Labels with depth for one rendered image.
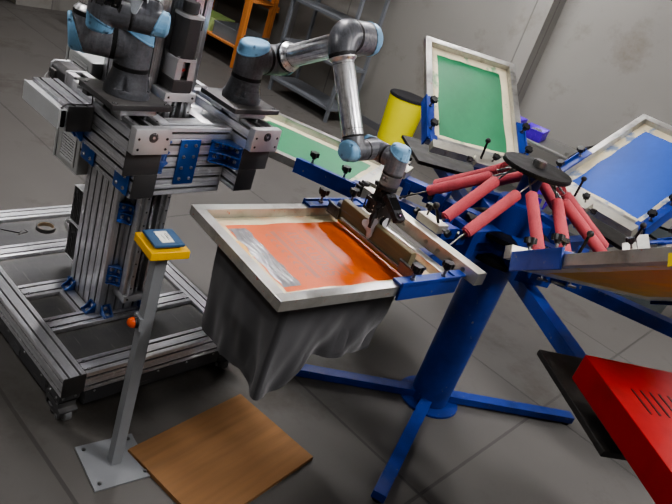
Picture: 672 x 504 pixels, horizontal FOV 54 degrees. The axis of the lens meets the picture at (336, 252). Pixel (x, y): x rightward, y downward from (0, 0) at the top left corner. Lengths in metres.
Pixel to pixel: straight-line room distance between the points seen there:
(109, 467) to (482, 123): 2.55
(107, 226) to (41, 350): 0.54
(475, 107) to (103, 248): 2.16
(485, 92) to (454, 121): 0.36
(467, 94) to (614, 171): 0.90
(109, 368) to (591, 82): 5.22
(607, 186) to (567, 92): 3.14
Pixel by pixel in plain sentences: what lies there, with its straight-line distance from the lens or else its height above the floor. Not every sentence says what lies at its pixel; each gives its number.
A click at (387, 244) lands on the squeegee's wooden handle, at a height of 1.03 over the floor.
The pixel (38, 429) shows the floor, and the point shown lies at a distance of 2.78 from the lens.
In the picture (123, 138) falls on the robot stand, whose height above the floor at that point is 1.15.
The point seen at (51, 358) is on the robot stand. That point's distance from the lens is 2.73.
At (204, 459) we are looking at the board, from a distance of 2.73.
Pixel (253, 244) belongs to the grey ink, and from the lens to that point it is 2.20.
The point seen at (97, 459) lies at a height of 0.01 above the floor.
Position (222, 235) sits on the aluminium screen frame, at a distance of 2.14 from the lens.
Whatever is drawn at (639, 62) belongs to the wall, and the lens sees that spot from 6.60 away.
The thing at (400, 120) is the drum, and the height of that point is 0.42.
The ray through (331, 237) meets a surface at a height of 0.96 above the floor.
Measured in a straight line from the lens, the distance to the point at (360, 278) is 2.22.
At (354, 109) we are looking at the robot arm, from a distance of 2.27.
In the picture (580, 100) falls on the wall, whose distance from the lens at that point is 6.74.
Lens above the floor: 1.95
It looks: 25 degrees down
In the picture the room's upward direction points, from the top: 20 degrees clockwise
